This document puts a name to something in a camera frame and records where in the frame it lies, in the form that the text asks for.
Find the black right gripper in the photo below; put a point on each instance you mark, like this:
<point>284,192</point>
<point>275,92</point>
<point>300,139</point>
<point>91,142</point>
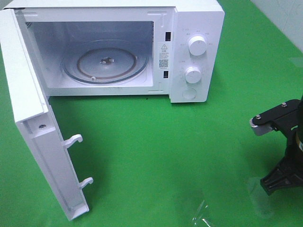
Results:
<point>288,173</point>

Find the round white door release button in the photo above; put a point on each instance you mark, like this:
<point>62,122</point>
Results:
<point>189,94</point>

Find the white microwave door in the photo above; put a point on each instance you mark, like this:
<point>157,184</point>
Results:
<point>36,121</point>

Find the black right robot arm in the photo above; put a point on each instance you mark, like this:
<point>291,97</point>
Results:
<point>301,111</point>

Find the lower white microwave knob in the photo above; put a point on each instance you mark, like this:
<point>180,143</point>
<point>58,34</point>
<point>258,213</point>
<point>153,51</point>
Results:
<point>193,75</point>

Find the white microwave knob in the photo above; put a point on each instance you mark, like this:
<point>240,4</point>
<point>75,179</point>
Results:
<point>193,75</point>
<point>197,45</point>

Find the upper white microwave knob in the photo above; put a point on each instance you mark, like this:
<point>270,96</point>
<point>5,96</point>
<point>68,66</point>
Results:
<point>197,45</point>

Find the white microwave oven body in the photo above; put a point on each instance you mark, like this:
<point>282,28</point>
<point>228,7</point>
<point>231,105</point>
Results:
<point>53,25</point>

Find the glass microwave turntable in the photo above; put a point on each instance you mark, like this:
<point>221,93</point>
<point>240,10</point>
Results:
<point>106,61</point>

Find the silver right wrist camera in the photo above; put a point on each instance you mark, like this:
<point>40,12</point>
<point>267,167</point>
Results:
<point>260,130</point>

